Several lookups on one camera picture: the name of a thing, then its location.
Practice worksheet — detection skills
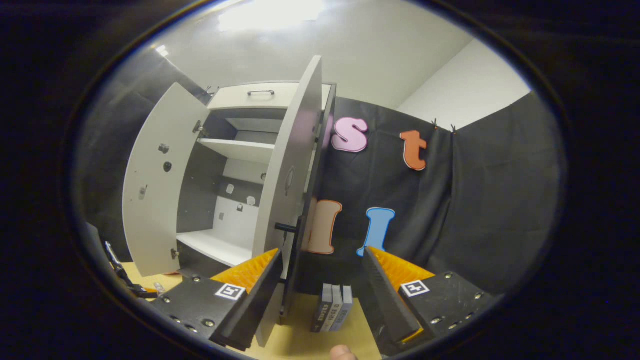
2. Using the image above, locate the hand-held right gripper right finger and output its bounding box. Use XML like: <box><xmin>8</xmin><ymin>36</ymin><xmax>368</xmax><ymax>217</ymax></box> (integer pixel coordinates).
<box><xmin>361</xmin><ymin>246</ymin><xmax>497</xmax><ymax>357</ymax></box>

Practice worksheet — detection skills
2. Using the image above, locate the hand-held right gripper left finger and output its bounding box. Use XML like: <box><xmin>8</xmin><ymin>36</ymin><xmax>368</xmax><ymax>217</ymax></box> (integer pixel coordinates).
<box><xmin>149</xmin><ymin>248</ymin><xmax>284</xmax><ymax>353</ymax></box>

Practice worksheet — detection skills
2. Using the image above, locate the white cabinet door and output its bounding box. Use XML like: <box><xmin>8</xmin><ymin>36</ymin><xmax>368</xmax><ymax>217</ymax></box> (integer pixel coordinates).
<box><xmin>122</xmin><ymin>82</ymin><xmax>211</xmax><ymax>278</ymax></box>
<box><xmin>250</xmin><ymin>55</ymin><xmax>326</xmax><ymax>348</ymax></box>

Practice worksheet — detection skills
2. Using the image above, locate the white and grey cabinet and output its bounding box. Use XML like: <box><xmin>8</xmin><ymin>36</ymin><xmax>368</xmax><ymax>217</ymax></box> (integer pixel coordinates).
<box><xmin>175</xmin><ymin>81</ymin><xmax>338</xmax><ymax>323</ymax></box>

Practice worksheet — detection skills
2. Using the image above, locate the white cabinet shelf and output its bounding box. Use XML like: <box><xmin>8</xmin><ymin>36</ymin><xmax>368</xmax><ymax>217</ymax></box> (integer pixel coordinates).
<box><xmin>197</xmin><ymin>137</ymin><xmax>276</xmax><ymax>166</ymax></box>

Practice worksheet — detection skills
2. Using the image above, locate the dark grey book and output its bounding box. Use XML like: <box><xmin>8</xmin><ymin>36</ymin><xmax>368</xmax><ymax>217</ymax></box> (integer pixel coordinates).
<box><xmin>310</xmin><ymin>283</ymin><xmax>334</xmax><ymax>334</ymax></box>

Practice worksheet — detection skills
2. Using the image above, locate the black backdrop cloth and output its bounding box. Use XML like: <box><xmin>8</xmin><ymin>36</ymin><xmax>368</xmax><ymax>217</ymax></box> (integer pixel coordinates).
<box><xmin>75</xmin><ymin>47</ymin><xmax>568</xmax><ymax>296</ymax></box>

